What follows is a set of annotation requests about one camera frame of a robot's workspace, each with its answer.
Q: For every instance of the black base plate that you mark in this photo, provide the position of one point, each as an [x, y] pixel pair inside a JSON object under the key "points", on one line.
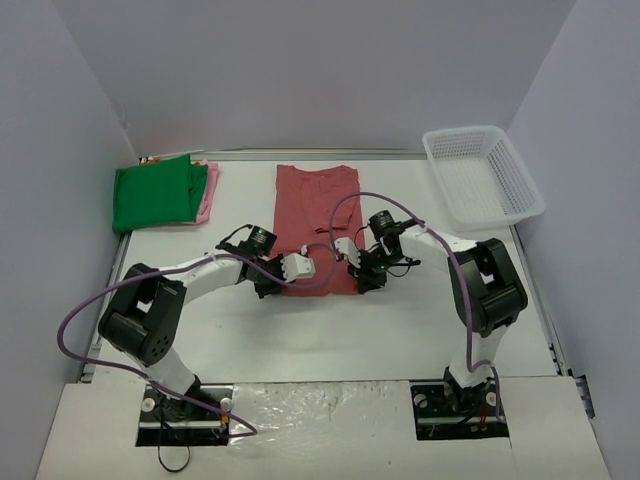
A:
{"points": [[168, 422], [478, 416]]}

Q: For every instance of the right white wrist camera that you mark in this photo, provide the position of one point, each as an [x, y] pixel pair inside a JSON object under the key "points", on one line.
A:
{"points": [[346, 249]]}

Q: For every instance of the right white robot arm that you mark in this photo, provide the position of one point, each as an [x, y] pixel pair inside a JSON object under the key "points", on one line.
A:
{"points": [[487, 291]]}

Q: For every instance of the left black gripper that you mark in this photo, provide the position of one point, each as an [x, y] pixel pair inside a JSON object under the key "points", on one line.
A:
{"points": [[268, 286]]}

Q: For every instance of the red t shirt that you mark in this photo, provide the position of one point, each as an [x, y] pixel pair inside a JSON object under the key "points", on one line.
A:
{"points": [[307, 204]]}

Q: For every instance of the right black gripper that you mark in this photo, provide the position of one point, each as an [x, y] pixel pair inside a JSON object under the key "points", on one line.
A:
{"points": [[367, 278]]}

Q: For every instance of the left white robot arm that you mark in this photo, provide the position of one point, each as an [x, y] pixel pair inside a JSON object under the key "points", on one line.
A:
{"points": [[142, 317]]}

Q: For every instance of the pink folded t shirt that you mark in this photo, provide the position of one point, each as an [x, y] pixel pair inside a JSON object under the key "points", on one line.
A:
{"points": [[203, 213]]}

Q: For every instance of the white plastic basket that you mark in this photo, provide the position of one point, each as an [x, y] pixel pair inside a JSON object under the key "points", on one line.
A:
{"points": [[482, 178]]}

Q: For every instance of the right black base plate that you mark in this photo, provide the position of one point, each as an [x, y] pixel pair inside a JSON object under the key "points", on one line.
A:
{"points": [[478, 416]]}

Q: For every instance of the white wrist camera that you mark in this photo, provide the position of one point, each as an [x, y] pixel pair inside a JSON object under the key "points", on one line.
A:
{"points": [[346, 249], [296, 266]]}

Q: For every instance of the green folded t shirt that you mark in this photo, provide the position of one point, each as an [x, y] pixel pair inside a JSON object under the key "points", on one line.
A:
{"points": [[153, 194]]}

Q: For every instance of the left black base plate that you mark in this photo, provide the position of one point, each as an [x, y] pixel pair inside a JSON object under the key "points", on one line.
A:
{"points": [[168, 422]]}

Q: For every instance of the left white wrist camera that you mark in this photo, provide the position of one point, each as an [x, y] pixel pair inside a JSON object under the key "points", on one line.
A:
{"points": [[296, 266]]}

